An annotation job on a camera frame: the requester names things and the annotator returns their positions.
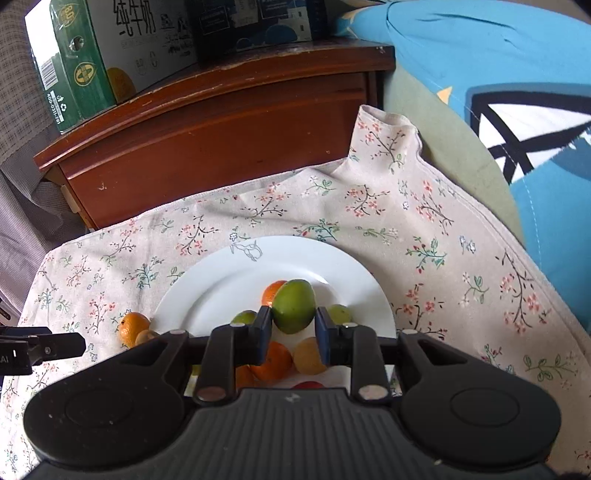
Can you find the white oval plate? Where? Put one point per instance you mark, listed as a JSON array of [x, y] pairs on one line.
[[221, 286]]

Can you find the small mandarin orange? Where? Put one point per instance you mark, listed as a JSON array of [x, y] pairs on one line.
[[277, 360], [273, 291]]

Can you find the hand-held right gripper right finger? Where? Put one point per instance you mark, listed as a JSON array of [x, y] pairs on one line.
[[323, 338]]

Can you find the blue printed cushion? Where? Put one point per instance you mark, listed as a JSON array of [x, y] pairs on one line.
[[508, 55]]

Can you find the yellowish mandarin orange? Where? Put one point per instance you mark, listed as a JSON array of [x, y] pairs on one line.
[[131, 325]]

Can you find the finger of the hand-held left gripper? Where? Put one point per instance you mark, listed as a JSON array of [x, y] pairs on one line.
[[27, 330], [55, 345]]

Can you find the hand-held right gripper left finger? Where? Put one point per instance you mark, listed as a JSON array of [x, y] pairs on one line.
[[264, 333]]

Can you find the dark blue box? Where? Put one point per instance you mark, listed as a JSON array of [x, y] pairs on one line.
[[254, 23]]

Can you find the brown sapodilla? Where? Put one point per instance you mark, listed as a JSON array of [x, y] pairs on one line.
[[308, 356], [145, 337]]

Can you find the green tomato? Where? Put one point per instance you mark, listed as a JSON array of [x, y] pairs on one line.
[[339, 314], [293, 304], [244, 317]]

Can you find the green and white carton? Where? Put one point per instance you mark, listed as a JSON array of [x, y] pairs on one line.
[[83, 55]]

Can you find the grey checked cloth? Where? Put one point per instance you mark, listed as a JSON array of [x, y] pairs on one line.
[[18, 115]]

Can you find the floral tablecloth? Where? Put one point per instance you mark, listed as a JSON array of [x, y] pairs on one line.
[[461, 277]]

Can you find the red cherry tomato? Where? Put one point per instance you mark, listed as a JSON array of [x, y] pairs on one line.
[[307, 385]]

